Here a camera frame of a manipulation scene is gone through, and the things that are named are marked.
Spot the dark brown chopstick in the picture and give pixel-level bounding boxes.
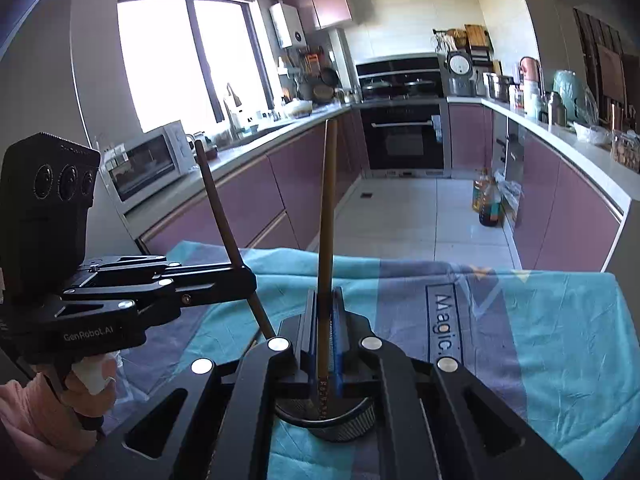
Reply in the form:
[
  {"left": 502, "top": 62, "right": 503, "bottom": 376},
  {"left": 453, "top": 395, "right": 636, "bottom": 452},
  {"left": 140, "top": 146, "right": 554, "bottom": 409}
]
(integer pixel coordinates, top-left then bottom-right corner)
[{"left": 194, "top": 140, "right": 276, "bottom": 339}]

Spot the black mesh utensil cup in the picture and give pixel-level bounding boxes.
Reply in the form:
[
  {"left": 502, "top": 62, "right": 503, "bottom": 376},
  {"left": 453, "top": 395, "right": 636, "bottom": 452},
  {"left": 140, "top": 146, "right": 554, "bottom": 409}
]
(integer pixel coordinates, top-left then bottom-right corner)
[{"left": 274, "top": 396, "right": 376, "bottom": 443}]

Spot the bamboo chopstick red end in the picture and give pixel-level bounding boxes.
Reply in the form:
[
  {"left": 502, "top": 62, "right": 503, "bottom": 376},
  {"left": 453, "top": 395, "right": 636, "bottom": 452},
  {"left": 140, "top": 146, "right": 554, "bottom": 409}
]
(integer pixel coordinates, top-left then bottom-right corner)
[{"left": 316, "top": 119, "right": 337, "bottom": 419}]

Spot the left hand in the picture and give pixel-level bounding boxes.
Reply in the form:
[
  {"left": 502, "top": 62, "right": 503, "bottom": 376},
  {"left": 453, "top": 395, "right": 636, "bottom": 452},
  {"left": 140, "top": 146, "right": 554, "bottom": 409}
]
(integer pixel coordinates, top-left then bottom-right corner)
[{"left": 1, "top": 354, "right": 118, "bottom": 479}]

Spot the white microwave oven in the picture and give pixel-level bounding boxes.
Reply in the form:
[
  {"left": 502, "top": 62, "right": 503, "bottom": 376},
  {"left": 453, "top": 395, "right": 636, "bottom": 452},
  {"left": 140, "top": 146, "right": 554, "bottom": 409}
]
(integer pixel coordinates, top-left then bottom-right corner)
[{"left": 103, "top": 120, "right": 195, "bottom": 214}]

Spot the blue grey tablecloth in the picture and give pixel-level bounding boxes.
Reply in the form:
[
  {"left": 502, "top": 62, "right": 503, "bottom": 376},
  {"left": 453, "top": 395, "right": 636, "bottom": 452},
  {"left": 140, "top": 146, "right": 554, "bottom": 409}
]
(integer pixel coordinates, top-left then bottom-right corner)
[{"left": 103, "top": 248, "right": 639, "bottom": 479}]

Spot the window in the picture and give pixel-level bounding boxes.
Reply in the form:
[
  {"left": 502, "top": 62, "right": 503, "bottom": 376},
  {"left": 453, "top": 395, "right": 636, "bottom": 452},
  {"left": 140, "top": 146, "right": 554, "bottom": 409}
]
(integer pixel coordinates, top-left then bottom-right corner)
[{"left": 116, "top": 0, "right": 274, "bottom": 134}]

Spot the cooking oil bottle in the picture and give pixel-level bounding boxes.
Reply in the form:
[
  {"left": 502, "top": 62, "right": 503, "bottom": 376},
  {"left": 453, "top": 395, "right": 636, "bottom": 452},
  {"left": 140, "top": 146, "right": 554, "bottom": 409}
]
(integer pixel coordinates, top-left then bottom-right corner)
[{"left": 472, "top": 169, "right": 502, "bottom": 228}]

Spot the black built-in oven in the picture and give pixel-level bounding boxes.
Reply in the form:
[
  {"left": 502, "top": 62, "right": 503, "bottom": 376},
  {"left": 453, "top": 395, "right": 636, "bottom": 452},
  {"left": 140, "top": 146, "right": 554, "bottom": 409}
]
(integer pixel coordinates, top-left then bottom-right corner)
[{"left": 360, "top": 102, "right": 451, "bottom": 177}]

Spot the white water heater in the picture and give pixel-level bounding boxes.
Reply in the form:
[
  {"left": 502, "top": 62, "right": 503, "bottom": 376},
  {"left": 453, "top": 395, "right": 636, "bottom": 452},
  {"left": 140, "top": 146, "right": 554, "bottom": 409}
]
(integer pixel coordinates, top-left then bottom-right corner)
[{"left": 269, "top": 2, "right": 307, "bottom": 49}]

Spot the black range hood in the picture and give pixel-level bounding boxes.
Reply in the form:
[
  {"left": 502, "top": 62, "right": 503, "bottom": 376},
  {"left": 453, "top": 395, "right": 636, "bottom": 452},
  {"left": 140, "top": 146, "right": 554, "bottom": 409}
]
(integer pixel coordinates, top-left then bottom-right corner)
[{"left": 356, "top": 52, "right": 445, "bottom": 101}]

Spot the steel pot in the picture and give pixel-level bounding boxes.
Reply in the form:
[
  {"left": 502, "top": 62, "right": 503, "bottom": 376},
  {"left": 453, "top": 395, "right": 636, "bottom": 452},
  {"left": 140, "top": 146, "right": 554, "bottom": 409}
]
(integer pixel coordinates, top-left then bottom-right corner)
[{"left": 483, "top": 73, "right": 514, "bottom": 103}]

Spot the white rice cooker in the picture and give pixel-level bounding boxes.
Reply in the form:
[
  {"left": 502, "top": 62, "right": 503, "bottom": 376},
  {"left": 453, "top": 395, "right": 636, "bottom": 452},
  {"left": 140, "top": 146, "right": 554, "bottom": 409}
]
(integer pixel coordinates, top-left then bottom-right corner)
[{"left": 446, "top": 51, "right": 475, "bottom": 98}]

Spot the black camera box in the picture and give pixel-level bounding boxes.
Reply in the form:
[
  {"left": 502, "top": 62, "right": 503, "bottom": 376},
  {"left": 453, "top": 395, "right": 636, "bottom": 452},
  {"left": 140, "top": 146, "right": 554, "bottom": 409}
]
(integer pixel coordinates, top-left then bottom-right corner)
[{"left": 1, "top": 132, "right": 101, "bottom": 292}]

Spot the pink wall cabinet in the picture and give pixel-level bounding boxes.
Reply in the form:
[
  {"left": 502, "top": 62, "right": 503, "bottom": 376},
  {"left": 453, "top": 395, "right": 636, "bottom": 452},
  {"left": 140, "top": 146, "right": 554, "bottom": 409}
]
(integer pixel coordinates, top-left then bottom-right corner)
[{"left": 286, "top": 0, "right": 357, "bottom": 32}]

